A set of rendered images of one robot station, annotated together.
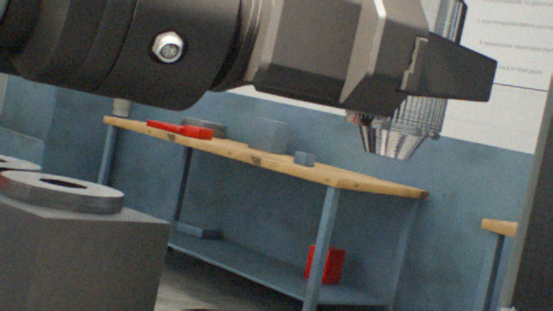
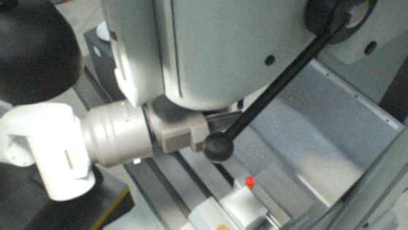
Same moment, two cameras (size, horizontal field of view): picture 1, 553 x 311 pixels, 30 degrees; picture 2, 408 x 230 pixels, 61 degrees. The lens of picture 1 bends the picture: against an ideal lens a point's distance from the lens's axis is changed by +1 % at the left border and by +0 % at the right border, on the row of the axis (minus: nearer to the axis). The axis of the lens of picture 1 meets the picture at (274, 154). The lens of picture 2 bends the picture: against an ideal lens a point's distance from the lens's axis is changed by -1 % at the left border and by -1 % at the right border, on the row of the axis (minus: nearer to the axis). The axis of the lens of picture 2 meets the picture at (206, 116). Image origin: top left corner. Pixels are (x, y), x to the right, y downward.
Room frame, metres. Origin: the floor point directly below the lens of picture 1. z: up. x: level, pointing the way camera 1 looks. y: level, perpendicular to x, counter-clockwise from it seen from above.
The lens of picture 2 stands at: (0.15, -0.08, 1.64)
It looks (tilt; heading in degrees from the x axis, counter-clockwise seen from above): 51 degrees down; 7
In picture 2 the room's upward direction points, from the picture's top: straight up
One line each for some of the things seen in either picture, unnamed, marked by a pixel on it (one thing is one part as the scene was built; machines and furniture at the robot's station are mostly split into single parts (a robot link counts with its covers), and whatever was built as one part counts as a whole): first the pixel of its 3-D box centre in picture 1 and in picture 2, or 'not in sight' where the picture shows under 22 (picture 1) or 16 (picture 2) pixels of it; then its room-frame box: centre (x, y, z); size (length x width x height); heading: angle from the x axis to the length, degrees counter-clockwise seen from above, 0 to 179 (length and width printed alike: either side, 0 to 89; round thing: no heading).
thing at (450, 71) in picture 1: (441, 68); (224, 122); (0.46, -0.07, 1.23); 0.06 x 0.02 x 0.03; 117
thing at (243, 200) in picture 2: not in sight; (244, 212); (0.42, -0.12, 1.02); 0.06 x 0.05 x 0.06; 44
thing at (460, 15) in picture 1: (417, 4); not in sight; (0.49, -0.05, 1.26); 0.05 x 0.05 x 0.01
